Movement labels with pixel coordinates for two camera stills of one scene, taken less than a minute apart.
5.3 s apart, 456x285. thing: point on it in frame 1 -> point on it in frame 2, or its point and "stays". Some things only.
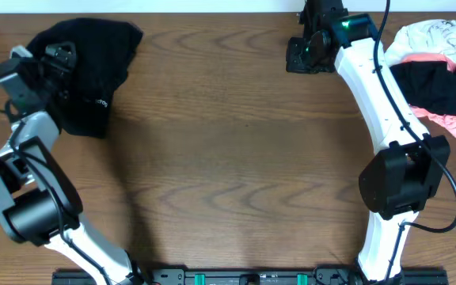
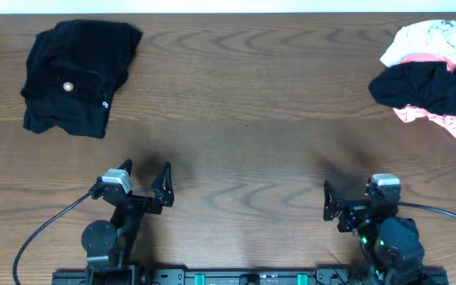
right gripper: (295, 64) -> (357, 209)
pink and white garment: (440, 40) stays
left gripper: (61, 77) -> (144, 207)
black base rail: (256, 276) stays
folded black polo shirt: (81, 104) stays
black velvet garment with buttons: (105, 47) stays
